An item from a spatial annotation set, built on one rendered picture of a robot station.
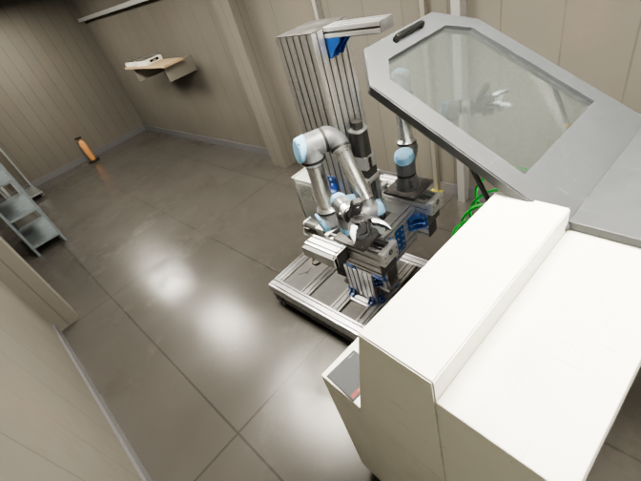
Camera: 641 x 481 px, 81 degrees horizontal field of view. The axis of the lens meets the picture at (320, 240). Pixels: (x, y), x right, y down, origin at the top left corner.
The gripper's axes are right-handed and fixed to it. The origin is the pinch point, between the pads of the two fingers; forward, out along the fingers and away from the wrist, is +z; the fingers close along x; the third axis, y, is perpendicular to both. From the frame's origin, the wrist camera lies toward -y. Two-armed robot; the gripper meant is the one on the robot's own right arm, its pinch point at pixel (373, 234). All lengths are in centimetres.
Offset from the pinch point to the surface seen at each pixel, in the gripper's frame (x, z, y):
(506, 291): -11, 52, -10
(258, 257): 29, -217, 151
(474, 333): 3, 58, -8
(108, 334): 186, -204, 173
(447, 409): 16, 67, 1
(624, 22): -207, -74, -32
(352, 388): 24, 23, 51
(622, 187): -69, 36, -14
